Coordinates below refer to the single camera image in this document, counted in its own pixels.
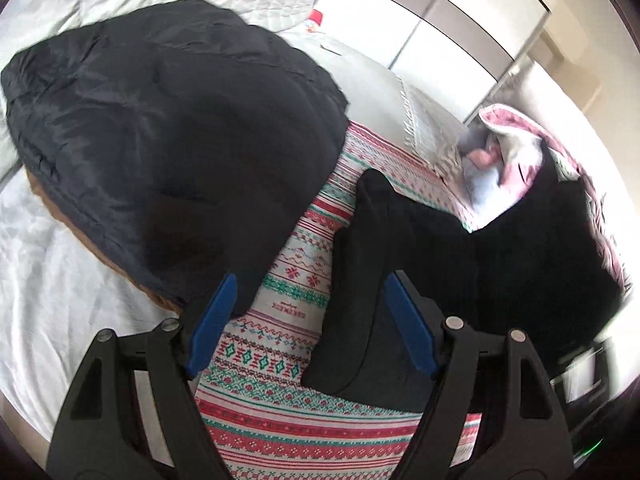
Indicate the light blue fleece blanket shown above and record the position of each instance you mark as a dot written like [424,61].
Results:
[482,165]

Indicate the folded dark navy jacket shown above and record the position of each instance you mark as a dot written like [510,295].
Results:
[178,141]

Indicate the patterned nordic blanket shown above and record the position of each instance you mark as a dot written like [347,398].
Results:
[264,419]

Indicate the red small object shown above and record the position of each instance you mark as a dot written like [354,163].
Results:
[315,17]

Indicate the black quilted coat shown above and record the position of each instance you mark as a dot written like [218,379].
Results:
[536,267]

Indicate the pink velvet blanket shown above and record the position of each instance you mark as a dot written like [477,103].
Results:
[522,143]

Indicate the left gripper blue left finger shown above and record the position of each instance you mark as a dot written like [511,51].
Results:
[174,352]

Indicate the white sliding wardrobe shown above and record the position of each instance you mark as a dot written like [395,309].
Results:
[455,51]

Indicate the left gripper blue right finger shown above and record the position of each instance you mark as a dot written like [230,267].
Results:
[446,349]

